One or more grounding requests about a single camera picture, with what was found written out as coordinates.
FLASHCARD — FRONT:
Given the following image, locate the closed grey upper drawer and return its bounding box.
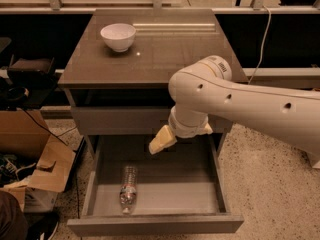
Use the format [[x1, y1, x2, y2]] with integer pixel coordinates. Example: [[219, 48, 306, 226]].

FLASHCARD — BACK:
[[70, 105, 234, 136]]

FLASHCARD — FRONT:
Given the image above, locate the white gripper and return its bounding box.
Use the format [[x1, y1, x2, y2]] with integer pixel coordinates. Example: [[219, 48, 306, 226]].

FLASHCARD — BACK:
[[149, 105, 213, 155]]

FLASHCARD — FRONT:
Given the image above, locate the open grey middle drawer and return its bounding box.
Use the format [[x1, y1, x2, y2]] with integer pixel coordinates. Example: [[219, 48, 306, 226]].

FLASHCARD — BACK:
[[67, 135, 244, 237]]

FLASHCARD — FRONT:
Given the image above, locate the black cable on floor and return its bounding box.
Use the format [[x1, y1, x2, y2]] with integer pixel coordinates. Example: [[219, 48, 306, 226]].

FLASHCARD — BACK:
[[21, 108, 81, 220]]

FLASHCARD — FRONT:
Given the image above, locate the white hanging cable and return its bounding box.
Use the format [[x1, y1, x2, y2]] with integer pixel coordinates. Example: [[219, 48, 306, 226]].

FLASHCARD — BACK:
[[247, 5, 273, 85]]

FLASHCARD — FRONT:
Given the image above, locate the grey drawer cabinet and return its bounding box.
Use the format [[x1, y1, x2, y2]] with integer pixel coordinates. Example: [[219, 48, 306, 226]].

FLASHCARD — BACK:
[[59, 8, 247, 153]]

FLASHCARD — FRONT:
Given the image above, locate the white ceramic bowl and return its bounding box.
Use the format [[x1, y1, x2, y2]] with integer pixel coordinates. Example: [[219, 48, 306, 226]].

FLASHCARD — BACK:
[[100, 23, 136, 52]]

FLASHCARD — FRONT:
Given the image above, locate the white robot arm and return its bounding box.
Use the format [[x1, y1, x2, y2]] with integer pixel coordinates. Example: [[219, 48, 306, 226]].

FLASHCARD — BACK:
[[149, 56, 320, 156]]

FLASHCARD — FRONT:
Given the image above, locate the clear plastic water bottle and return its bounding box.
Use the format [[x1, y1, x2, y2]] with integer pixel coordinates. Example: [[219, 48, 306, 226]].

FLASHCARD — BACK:
[[119, 165, 138, 214]]

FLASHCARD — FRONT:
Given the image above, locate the dark brown bag corner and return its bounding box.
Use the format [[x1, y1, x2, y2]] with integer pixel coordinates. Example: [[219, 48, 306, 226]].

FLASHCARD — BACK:
[[0, 191, 28, 240]]

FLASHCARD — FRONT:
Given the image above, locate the black equipment on left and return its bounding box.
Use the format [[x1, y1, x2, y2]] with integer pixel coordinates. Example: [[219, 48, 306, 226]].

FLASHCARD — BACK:
[[0, 54, 57, 111]]

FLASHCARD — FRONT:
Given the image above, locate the open cardboard box left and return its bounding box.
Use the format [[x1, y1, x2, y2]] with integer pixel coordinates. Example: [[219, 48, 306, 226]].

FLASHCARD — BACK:
[[0, 110, 75, 213]]

